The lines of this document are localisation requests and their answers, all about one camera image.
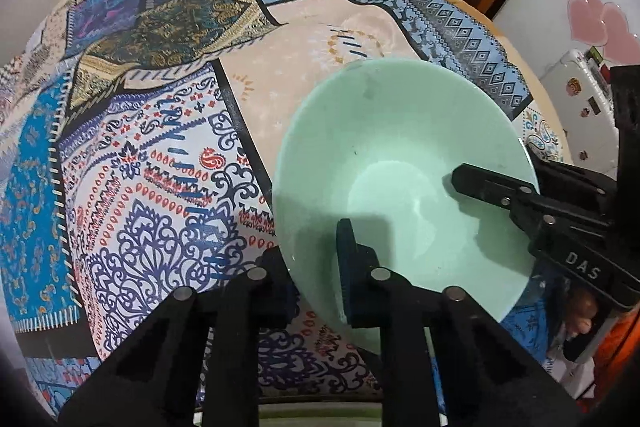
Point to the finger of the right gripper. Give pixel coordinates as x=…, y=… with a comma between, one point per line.
x=573, y=185
x=528, y=208

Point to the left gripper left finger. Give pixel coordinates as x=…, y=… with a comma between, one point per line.
x=196, y=353

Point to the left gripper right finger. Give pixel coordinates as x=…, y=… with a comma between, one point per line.
x=444, y=359

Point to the mint green bowl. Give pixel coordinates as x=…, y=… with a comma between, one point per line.
x=376, y=144

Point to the person's right hand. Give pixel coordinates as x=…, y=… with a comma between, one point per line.
x=580, y=309

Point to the white suitcase with stickers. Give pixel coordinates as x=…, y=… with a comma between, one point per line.
x=584, y=106

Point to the patchwork patterned tablecloth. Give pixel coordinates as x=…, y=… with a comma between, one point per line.
x=135, y=135

